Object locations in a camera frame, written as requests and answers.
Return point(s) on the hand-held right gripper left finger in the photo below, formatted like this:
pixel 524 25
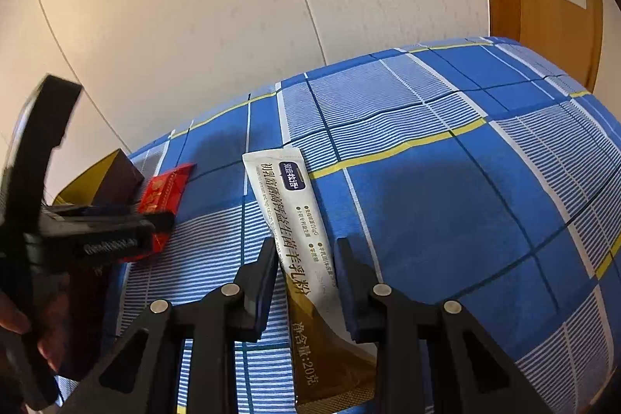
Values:
pixel 264 290

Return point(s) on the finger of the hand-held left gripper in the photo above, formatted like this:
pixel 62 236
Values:
pixel 106 215
pixel 97 246

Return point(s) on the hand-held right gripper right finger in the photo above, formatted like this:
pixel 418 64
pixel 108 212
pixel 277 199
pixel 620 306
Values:
pixel 351 292

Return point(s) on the gold tin box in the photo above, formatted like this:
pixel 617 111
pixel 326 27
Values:
pixel 116 181

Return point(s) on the red gold-print snack packet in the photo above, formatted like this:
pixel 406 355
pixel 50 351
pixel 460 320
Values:
pixel 162 191

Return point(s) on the long white sachet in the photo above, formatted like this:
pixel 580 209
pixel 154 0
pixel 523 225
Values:
pixel 296 210

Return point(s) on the person's left hand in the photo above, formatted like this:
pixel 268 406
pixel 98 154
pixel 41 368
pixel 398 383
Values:
pixel 56 331

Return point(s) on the blue plaid tablecloth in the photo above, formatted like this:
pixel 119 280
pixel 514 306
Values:
pixel 436 200

